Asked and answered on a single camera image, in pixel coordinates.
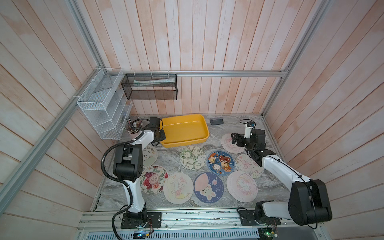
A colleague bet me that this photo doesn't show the pink unicorn round coaster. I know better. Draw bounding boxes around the pink unicorn round coaster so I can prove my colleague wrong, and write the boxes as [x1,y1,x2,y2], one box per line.
[221,133,244,154]

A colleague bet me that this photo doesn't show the white bear green coaster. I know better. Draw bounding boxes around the white bear green coaster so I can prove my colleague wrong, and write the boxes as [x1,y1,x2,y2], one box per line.
[143,145,158,168]

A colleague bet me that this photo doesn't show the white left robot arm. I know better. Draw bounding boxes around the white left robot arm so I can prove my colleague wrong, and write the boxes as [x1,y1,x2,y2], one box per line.
[113,117,166,226]

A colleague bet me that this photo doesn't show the floral rose round coaster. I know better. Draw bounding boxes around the floral rose round coaster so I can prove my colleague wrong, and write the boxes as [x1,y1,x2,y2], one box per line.
[140,166,169,195]

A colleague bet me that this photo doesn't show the blue bear car coaster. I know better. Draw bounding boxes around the blue bear car coaster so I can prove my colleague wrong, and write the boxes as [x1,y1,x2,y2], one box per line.
[206,151,236,176]

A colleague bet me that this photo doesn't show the pink pen cup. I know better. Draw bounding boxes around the pink pen cup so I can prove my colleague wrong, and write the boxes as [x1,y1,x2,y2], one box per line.
[122,118,144,139]

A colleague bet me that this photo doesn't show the navy sleeping bunny coaster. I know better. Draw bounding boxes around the navy sleeping bunny coaster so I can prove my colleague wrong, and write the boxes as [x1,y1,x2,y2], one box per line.
[194,172,225,204]

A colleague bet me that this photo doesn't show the yellow plastic storage box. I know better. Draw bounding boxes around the yellow plastic storage box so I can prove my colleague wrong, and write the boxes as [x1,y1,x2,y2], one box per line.
[161,114,210,148]

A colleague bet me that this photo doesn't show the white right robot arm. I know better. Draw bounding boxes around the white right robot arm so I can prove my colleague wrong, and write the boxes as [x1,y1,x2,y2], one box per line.
[231,127,333,226]

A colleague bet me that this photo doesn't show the cream bunny moon coaster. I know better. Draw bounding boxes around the cream bunny moon coaster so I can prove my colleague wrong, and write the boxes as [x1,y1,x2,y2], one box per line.
[163,173,194,205]

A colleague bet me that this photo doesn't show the green bears pattern coaster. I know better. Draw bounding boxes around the green bears pattern coaster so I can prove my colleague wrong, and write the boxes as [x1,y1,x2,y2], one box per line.
[179,146,207,171]

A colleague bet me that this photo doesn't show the white wire mesh shelf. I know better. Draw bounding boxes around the white wire mesh shelf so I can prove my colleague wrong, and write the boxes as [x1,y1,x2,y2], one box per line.
[77,68,132,140]

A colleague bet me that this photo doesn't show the pink ribbon bunny coaster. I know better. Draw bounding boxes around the pink ribbon bunny coaster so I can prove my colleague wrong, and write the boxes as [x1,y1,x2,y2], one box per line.
[235,154,264,179]

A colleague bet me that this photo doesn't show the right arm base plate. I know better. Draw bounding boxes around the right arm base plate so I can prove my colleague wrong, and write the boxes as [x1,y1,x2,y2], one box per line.
[237,208,281,226]

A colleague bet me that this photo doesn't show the black wire mesh basket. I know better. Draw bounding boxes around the black wire mesh basket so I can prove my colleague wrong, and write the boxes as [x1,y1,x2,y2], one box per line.
[121,73,178,101]

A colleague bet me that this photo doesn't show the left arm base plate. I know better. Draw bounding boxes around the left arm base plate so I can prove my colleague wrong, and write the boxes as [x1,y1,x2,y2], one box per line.
[121,212,162,229]

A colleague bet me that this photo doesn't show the large pink unicorn coaster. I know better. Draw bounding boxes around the large pink unicorn coaster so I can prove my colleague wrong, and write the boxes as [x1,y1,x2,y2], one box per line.
[227,171,258,203]

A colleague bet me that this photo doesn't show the grey hole punch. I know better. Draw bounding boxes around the grey hole punch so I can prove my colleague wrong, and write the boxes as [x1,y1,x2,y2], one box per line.
[210,118,224,126]

